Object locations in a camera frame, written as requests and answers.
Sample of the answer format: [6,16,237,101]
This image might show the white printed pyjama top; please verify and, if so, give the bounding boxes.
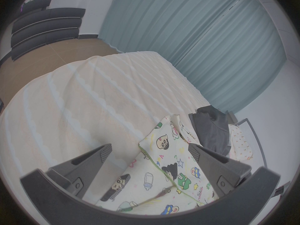
[95,114,219,216]

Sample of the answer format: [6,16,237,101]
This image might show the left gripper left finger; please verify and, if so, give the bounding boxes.
[46,144,112,200]

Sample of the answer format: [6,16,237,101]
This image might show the white printed pillow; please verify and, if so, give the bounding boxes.
[228,124,255,162]

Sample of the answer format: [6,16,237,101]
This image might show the bed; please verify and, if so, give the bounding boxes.
[0,51,268,216]

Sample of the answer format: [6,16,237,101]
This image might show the blue-green curtain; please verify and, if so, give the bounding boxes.
[98,0,286,114]

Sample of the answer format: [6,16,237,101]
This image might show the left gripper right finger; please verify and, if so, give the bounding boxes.
[188,143,252,200]

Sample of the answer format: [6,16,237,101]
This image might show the black garment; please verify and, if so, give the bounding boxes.
[188,105,232,156]

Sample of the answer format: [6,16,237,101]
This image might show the grey bedside table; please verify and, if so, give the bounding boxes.
[225,110,238,124]

